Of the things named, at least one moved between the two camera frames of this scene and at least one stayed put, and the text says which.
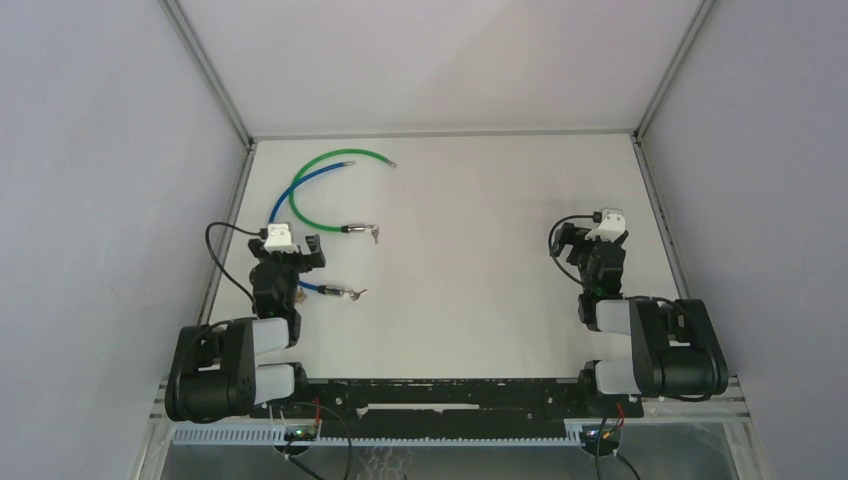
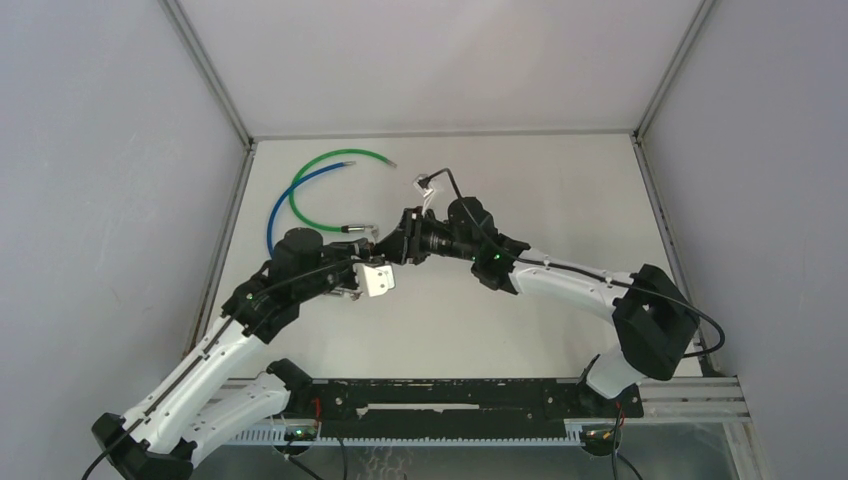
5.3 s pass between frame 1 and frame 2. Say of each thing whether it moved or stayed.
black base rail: stayed
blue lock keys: stayed
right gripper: moved
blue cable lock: stayed
